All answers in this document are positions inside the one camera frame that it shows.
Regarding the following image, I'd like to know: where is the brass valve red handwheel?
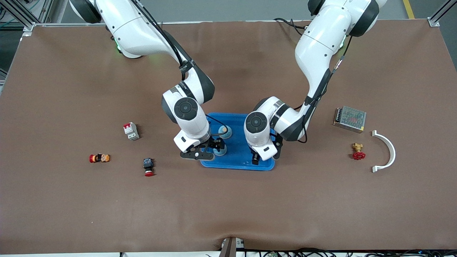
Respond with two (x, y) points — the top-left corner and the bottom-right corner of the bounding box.
(351, 143), (366, 160)

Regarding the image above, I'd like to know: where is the white red circuit breaker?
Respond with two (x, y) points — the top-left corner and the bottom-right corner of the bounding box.
(123, 122), (140, 141)

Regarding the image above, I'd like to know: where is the black base cable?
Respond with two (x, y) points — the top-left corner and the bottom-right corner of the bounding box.
(273, 17), (309, 36)

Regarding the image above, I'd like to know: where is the white half-round pipe clamp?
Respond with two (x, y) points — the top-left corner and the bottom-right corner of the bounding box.
(371, 130), (396, 173)

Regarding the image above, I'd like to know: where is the brown table mat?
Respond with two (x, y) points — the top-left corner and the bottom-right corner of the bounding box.
(0, 20), (457, 255)

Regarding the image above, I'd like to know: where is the blue plastic tray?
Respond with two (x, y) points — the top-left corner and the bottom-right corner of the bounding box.
(200, 113), (276, 171)

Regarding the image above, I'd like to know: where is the metal mesh power supply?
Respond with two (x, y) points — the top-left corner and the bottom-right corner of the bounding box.
(333, 106), (367, 133)

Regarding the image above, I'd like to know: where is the aluminium frame profile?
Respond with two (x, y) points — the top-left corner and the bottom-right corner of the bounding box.
(0, 0), (54, 32)
(428, 0), (457, 27)

